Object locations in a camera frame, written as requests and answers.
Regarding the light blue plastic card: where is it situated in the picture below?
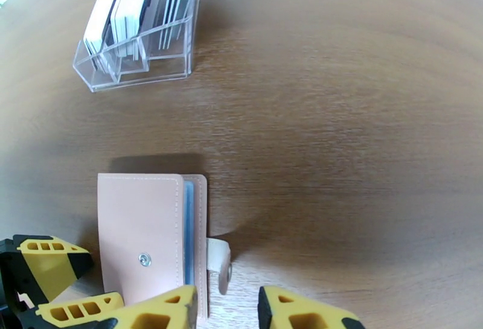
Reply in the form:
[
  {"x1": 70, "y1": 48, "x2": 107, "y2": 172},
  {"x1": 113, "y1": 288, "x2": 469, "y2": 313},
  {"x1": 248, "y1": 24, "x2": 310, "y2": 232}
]
[{"x1": 184, "y1": 182, "x2": 196, "y2": 287}]

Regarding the clear acrylic card stand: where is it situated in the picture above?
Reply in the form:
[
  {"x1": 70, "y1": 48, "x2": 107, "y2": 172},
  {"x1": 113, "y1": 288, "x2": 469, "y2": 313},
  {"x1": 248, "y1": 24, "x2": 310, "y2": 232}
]
[{"x1": 71, "y1": 0, "x2": 203, "y2": 93}]

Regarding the translucent plastic case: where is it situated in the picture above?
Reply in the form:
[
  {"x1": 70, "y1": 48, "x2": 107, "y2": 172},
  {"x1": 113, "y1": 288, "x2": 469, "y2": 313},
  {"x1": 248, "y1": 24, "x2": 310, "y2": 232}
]
[{"x1": 97, "y1": 172, "x2": 233, "y2": 321}]

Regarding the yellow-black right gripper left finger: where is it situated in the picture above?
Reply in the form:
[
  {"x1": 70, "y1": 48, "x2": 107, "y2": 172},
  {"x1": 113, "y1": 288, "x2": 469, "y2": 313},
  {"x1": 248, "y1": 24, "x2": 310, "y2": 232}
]
[{"x1": 98, "y1": 285, "x2": 199, "y2": 329}]

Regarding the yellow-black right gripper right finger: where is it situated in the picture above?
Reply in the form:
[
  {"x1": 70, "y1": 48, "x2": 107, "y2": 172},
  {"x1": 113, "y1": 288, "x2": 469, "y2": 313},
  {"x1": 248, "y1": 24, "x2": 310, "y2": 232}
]
[{"x1": 257, "y1": 285, "x2": 367, "y2": 329}]

